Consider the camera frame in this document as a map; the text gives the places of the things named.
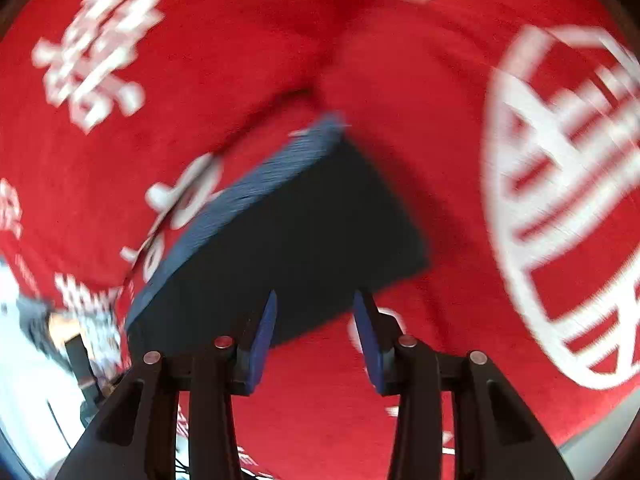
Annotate red printed blanket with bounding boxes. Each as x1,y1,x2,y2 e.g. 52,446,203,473
0,0,640,480

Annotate colourful printed cloth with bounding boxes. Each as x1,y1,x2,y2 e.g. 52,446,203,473
47,305,127,386

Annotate dark pants with blue waistband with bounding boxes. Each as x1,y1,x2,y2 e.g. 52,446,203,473
125,111,432,362

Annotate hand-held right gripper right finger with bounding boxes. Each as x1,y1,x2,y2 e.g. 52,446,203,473
352,289,577,480

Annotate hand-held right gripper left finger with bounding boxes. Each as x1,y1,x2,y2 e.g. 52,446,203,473
54,289,279,480

